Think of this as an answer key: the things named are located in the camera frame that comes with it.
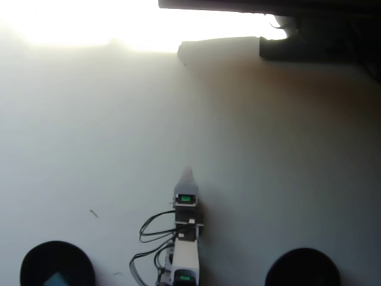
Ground gripper with black motor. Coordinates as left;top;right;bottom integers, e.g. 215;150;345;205
171;167;207;225

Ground black looped motor cable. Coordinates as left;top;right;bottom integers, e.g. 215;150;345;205
129;243;175;286
139;209;177;245

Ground blue foam cube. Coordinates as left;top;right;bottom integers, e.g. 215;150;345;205
43;271;68;286

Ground black round bowl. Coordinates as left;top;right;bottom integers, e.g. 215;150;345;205
20;240;96;286
264;247;341;286

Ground dark rectangular box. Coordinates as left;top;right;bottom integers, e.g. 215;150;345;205
258;14;381;63

